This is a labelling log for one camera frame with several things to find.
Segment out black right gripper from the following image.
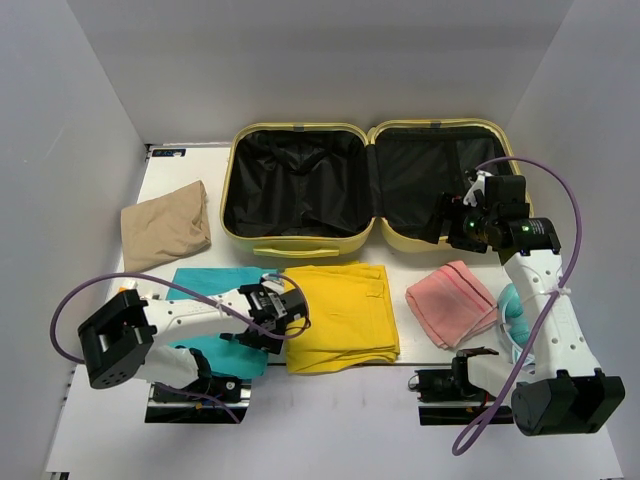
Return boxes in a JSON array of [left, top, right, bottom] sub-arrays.
[[418, 192, 497, 253]]

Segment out teal garment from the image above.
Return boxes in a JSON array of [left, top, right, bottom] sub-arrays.
[[171, 267, 275, 380]]

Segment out yellow garment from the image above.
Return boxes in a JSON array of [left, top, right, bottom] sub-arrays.
[[284, 263, 400, 375]]

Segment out pink towel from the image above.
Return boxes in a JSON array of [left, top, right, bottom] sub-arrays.
[[405, 261, 498, 349]]

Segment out beige garment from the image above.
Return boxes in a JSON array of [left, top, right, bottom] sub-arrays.
[[120, 180, 212, 273]]

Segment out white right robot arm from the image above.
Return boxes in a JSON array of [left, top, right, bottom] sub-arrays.
[[425, 171, 625, 455]]

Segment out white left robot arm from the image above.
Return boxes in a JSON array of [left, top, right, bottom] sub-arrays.
[[78, 280, 310, 399]]

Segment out teal cat-ear headphones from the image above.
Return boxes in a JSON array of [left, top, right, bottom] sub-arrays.
[[497, 283, 530, 364]]

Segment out yellow hard-shell suitcase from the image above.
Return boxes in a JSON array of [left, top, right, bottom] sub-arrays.
[[220, 118, 519, 259]]

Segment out blue table label sticker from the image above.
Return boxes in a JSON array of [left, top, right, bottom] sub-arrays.
[[151, 148, 186, 158]]

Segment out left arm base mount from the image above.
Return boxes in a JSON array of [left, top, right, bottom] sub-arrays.
[[144, 377, 251, 425]]

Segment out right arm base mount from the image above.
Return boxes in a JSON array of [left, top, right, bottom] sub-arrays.
[[407, 369, 494, 427]]

